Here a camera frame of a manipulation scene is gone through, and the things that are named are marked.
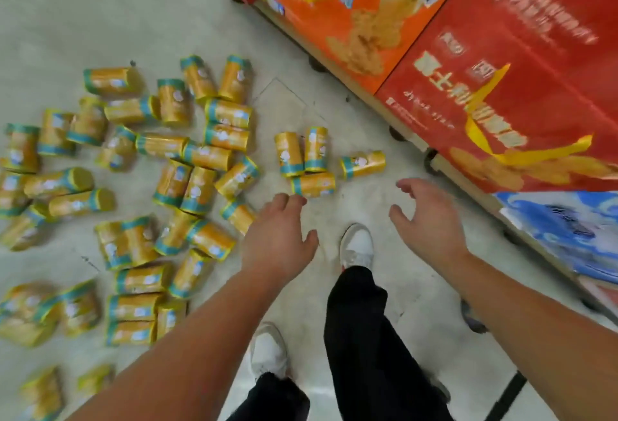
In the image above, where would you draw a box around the person's right hand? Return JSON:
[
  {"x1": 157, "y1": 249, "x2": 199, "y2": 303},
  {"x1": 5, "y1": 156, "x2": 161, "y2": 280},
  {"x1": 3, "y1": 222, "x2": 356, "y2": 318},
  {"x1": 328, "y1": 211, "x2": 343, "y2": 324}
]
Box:
[{"x1": 389, "y1": 178, "x2": 472, "y2": 270}]

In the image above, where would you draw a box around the pile of yellow snack canisters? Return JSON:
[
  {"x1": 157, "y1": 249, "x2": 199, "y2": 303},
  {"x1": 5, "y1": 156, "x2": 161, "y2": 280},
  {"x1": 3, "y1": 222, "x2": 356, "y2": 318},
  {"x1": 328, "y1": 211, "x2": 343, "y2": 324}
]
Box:
[{"x1": 0, "y1": 54, "x2": 387, "y2": 421}]

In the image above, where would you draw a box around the person's right white shoe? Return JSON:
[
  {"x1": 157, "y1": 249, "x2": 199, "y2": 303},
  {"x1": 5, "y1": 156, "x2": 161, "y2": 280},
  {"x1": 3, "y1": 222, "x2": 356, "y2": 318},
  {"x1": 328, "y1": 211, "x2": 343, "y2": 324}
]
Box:
[{"x1": 339, "y1": 223, "x2": 375, "y2": 273}]

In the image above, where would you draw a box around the beige display cart base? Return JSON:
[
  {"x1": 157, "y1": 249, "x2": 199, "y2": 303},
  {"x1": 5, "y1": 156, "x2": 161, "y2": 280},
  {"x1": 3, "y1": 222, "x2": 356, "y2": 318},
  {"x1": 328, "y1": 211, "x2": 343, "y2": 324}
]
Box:
[{"x1": 253, "y1": 0, "x2": 618, "y2": 327}]

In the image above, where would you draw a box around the person's left black trouser leg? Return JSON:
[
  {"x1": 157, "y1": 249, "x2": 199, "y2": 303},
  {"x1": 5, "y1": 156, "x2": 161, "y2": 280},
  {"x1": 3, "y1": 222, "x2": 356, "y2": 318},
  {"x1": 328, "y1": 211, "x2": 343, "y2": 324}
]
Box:
[{"x1": 226, "y1": 371, "x2": 311, "y2": 421}]

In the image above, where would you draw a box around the person's right forearm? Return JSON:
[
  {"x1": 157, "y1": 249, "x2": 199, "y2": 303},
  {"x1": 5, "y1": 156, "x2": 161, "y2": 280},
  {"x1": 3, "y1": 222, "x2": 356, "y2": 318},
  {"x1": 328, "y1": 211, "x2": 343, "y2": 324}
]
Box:
[{"x1": 442, "y1": 249, "x2": 618, "y2": 421}]

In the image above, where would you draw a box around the person's black trouser leg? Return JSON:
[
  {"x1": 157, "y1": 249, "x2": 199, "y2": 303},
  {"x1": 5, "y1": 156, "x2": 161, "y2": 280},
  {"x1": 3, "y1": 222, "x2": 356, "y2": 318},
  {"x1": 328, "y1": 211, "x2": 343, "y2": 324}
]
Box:
[
  {"x1": 323, "y1": 266, "x2": 455, "y2": 421},
  {"x1": 226, "y1": 371, "x2": 311, "y2": 421}
]

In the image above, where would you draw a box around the blue display panel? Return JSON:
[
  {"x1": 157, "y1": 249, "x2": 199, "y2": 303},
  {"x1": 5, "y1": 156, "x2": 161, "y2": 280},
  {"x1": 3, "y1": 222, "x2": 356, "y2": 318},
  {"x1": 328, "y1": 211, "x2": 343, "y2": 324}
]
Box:
[{"x1": 495, "y1": 190, "x2": 618, "y2": 285}]

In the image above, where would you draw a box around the person's right black trouser leg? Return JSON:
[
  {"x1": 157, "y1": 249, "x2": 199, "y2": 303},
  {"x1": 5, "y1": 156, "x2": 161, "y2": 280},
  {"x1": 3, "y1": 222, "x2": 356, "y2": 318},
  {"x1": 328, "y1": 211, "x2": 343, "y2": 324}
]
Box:
[{"x1": 323, "y1": 266, "x2": 455, "y2": 421}]

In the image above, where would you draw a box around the red snack display panel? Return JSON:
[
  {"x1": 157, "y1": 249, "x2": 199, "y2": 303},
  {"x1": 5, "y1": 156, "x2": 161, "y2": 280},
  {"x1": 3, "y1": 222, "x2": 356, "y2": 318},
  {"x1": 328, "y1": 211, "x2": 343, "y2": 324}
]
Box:
[{"x1": 376, "y1": 0, "x2": 618, "y2": 195}]

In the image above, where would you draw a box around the person's left forearm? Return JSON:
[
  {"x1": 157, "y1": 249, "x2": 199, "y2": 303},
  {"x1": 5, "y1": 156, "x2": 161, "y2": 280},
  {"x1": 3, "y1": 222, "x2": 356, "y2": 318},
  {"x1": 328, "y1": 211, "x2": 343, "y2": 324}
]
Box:
[{"x1": 67, "y1": 261, "x2": 291, "y2": 421}]

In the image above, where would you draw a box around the person's left white shoe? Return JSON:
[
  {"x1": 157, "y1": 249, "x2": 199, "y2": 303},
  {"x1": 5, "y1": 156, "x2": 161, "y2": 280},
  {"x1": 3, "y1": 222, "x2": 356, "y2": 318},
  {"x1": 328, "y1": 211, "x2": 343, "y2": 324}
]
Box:
[{"x1": 248, "y1": 323, "x2": 291, "y2": 381}]

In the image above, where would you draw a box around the person's white shoe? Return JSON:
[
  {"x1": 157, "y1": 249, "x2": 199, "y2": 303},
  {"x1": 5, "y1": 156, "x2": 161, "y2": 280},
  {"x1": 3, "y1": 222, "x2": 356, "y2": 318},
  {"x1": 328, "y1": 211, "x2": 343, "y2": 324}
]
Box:
[
  {"x1": 248, "y1": 323, "x2": 291, "y2": 381},
  {"x1": 339, "y1": 223, "x2": 375, "y2": 273}
]

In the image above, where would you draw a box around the person's left hand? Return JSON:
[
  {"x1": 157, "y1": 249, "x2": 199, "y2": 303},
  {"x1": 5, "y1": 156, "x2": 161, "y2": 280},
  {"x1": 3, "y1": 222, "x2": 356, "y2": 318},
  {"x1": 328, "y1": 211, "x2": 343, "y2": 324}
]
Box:
[{"x1": 240, "y1": 193, "x2": 320, "y2": 285}]

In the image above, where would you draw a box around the orange snack display panel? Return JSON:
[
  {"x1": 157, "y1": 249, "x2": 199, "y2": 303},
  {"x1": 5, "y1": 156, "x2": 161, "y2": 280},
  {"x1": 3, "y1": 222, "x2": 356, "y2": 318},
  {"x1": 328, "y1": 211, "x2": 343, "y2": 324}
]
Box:
[{"x1": 248, "y1": 0, "x2": 483, "y2": 96}]

